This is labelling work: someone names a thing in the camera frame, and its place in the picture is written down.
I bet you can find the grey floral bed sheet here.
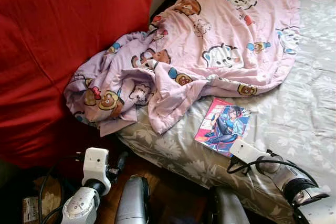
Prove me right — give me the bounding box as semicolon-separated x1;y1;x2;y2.
118;0;336;224

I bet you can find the anime cover manga book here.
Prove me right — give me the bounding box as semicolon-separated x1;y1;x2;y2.
194;97;251;155

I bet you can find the silver robot leg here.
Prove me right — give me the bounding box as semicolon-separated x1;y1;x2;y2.
114;175;151;224
213;187;250;224

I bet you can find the silver robot left leg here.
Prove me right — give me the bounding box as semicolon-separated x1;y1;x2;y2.
114;175;151;224

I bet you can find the pink cartoon print blanket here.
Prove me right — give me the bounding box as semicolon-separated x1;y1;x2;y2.
64;0;308;136

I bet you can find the black round waste bin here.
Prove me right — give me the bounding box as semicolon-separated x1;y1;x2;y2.
21;174;66;224

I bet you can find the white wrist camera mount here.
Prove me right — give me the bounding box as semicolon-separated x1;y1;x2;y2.
229;139;269;170
83;148;111;196

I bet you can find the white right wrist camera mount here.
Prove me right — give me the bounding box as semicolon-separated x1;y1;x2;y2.
229;139;269;170

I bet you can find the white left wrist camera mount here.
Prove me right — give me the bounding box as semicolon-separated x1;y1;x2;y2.
83;148;111;196

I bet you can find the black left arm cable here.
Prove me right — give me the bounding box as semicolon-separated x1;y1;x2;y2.
37;153;85;224

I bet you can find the silver robot right leg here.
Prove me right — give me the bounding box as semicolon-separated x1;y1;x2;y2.
213;187;250;224

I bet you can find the red fabric sofa cover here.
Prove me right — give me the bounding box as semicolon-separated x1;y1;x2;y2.
0;0;161;168

